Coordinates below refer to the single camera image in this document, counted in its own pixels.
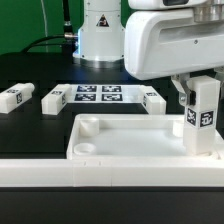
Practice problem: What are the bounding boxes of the white L-shaped fence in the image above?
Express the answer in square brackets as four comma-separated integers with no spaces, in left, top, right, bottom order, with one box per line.
[0,134,224,187]

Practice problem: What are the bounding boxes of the fiducial marker sheet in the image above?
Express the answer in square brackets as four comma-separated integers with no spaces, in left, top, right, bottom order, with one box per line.
[68,84,141,103]

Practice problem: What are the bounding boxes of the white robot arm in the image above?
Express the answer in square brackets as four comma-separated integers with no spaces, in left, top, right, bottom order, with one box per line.
[73,0,224,105]

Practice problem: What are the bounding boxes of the white desk top tray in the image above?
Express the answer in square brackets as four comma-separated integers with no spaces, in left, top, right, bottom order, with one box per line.
[66,113,224,160]

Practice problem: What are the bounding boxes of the black cable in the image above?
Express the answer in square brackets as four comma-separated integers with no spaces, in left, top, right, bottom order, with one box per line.
[21,0,80,53]

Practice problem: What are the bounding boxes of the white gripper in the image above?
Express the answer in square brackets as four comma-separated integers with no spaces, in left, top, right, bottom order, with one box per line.
[124,9,224,106]

